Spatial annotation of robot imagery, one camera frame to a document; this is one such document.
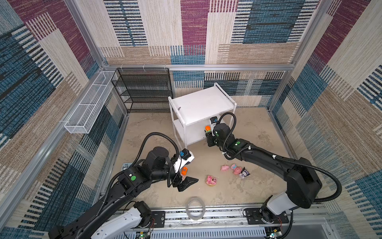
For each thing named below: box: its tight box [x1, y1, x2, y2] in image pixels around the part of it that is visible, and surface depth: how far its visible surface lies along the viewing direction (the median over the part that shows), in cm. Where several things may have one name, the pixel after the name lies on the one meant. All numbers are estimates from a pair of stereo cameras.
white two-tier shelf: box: [168, 82, 238, 150], surface depth 78 cm
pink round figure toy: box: [230, 163, 243, 176], surface depth 89 cm
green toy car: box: [181, 166, 189, 176], surface depth 89 cm
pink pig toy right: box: [220, 164, 230, 172], surface depth 90 cm
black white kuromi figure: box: [238, 166, 251, 180], surface depth 87 cm
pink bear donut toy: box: [204, 174, 217, 187], surface depth 85 cm
